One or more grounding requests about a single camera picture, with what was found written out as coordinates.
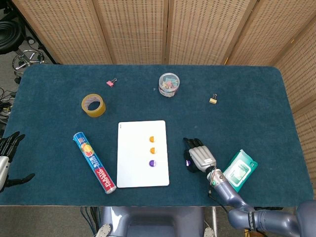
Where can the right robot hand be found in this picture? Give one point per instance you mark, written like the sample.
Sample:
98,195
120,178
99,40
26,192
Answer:
201,156

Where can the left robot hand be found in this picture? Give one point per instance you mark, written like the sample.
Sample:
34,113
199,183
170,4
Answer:
7,145

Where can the purple round magnet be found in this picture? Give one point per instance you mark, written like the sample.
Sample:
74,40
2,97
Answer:
152,163
189,163

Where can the orange round magnet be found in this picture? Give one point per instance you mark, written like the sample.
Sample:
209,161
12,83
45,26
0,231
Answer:
151,139
152,150

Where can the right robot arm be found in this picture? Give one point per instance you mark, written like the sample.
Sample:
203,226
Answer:
229,195

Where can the white rectangular board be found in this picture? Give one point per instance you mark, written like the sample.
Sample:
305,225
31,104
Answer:
133,158

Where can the green wet wipes pack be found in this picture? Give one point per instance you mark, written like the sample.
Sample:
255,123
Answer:
240,170

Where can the dark teal table mat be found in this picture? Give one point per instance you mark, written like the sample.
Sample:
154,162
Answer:
222,118

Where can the yellow binder clip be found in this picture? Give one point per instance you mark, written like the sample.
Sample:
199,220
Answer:
212,100

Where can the metal table leg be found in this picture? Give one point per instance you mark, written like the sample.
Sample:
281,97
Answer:
214,222

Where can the clear jar of binder clips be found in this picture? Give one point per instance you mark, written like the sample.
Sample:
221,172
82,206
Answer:
169,86

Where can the grey robot torso base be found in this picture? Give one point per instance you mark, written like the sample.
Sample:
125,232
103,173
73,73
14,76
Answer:
153,222

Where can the plastic food wrap roll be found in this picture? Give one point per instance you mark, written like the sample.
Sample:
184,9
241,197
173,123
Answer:
95,163

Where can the chrome stool base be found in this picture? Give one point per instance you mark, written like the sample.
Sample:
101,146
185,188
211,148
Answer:
29,55

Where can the yellow packing tape roll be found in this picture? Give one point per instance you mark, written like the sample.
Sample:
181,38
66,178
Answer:
98,112

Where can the pink binder clip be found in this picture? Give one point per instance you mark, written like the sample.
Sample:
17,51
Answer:
109,83

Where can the woven rattan folding screen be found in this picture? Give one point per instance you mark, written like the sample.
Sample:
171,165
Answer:
135,29

